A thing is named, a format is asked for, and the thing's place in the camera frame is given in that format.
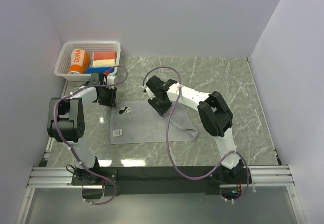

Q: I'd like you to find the blue rolled towel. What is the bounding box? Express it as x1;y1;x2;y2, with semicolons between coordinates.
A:
86;67;114;74

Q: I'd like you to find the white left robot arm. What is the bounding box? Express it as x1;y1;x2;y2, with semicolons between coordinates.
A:
47;73;117;185

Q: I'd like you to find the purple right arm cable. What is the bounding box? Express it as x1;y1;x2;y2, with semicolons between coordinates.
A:
143;67;251;203

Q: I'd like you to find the grey towel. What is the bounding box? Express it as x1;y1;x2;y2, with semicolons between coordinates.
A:
110;101;198;145

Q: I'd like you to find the white plastic basket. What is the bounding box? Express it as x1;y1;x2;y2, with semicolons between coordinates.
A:
54;41;121;81

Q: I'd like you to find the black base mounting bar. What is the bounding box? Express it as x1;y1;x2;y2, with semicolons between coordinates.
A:
71;166;247;196

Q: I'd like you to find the red rolled towel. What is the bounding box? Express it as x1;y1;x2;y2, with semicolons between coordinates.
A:
93;51;117;60

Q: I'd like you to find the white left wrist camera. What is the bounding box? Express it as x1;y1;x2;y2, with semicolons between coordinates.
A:
104;70;117;85

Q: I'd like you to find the orange cartoon towel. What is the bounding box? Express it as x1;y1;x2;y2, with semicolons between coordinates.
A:
68;49;91;74

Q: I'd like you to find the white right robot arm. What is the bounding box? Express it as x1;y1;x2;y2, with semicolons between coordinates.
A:
142;76;250;183

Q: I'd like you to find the cream rolled towel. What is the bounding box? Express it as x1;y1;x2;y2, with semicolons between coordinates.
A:
93;59;115;68

